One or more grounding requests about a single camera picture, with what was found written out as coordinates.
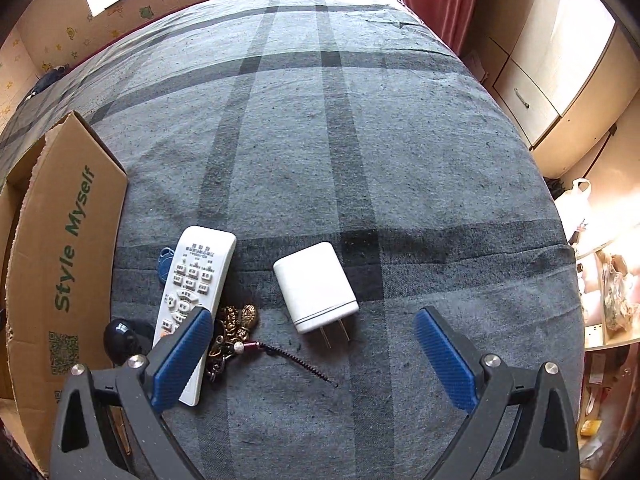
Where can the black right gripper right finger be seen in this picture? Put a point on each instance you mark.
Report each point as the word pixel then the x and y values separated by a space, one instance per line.
pixel 542 442

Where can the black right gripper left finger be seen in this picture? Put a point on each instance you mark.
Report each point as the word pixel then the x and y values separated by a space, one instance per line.
pixel 85 443

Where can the bronze keychain with beads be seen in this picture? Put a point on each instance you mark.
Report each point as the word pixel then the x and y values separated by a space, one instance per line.
pixel 232 337

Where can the dark blue cloth bundle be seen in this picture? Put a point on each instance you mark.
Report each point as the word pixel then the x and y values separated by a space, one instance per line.
pixel 51 77

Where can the white remote control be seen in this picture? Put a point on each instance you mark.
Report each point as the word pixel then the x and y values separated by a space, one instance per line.
pixel 187 310

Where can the black round object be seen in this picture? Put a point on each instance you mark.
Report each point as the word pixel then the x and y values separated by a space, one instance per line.
pixel 124 338

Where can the blue plastic clip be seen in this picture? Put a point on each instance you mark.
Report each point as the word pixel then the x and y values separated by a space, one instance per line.
pixel 163 266

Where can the beige wardrobe cabinet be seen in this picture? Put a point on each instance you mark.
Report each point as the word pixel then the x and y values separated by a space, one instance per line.
pixel 561 70

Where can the white plastic bag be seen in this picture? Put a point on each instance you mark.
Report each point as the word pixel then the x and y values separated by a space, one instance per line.
pixel 578 219

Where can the brown cardboard box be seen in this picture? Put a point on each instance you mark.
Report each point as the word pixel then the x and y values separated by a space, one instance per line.
pixel 61 201

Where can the large white power adapter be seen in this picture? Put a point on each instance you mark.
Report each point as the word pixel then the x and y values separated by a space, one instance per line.
pixel 315 289

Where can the grey plaid bed cover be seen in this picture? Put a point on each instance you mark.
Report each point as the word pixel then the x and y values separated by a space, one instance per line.
pixel 294 122

